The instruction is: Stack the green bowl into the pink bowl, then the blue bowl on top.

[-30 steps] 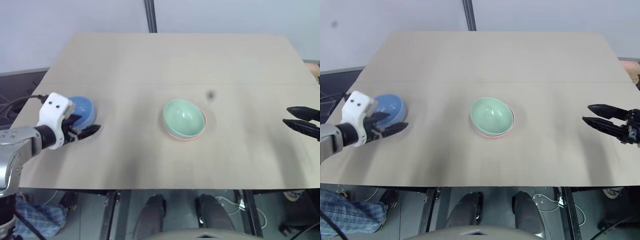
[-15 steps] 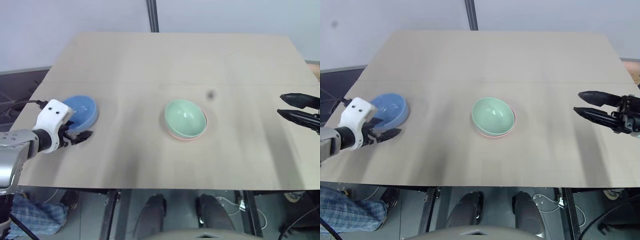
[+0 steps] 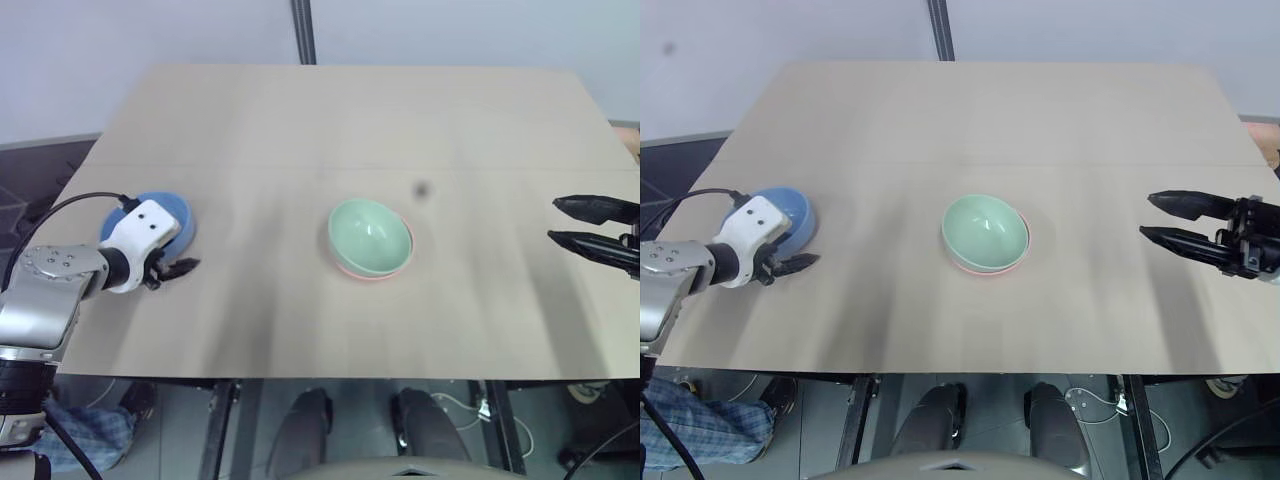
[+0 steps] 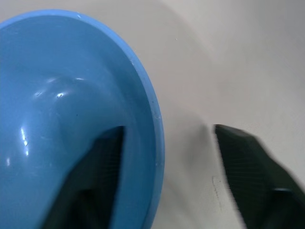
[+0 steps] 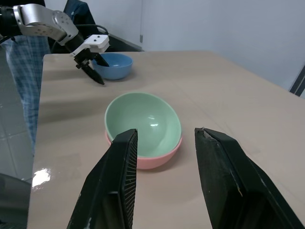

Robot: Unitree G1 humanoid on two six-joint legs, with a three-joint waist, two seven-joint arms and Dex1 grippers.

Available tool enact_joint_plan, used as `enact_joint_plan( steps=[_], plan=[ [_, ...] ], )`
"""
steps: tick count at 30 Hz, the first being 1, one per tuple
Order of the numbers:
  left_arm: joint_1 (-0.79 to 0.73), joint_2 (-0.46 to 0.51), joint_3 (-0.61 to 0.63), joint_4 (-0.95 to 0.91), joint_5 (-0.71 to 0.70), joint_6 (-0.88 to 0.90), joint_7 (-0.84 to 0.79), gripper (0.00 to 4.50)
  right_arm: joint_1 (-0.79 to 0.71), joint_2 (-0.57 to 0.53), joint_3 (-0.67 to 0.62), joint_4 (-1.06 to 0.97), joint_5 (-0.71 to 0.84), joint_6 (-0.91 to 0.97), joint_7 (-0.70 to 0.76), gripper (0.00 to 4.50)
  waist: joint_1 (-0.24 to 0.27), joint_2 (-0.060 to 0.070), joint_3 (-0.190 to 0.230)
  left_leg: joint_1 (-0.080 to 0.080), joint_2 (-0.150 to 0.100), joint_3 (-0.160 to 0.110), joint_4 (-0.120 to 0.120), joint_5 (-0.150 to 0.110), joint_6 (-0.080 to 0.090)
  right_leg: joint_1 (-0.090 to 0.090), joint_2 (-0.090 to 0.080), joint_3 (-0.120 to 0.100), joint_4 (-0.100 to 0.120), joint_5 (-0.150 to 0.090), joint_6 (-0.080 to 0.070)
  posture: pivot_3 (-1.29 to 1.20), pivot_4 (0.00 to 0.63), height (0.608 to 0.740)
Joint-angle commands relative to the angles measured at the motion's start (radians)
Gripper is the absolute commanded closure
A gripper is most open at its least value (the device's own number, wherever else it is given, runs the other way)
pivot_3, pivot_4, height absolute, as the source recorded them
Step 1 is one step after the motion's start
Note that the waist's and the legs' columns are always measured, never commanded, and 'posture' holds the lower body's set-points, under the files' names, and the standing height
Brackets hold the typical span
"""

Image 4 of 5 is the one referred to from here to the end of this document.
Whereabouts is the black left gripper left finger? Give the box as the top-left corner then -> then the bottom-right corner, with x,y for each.
42,125 -> 125,229

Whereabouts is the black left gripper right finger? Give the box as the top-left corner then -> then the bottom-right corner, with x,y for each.
214,124 -> 305,229

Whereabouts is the blue plastic bowl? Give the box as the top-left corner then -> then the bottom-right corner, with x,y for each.
0,9 -> 165,229

